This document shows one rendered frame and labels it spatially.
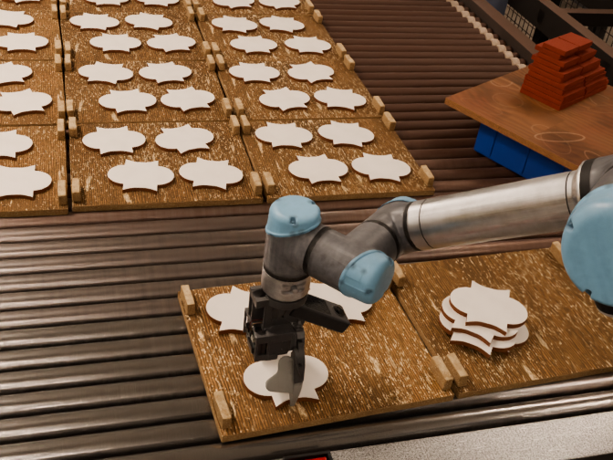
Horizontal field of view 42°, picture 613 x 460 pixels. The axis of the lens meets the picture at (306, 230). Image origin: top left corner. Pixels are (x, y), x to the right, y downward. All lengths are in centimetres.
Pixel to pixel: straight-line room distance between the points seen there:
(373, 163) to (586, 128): 56
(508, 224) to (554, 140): 98
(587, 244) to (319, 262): 39
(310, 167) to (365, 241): 80
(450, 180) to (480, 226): 94
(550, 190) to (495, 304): 53
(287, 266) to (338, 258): 9
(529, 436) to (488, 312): 25
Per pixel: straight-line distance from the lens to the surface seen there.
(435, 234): 115
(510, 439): 143
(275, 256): 116
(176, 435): 132
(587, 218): 89
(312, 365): 140
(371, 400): 138
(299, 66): 240
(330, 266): 111
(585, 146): 208
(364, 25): 286
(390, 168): 196
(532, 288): 171
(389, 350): 147
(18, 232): 172
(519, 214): 109
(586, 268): 90
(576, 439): 148
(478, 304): 155
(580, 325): 167
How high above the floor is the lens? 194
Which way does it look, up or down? 36 degrees down
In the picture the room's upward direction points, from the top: 9 degrees clockwise
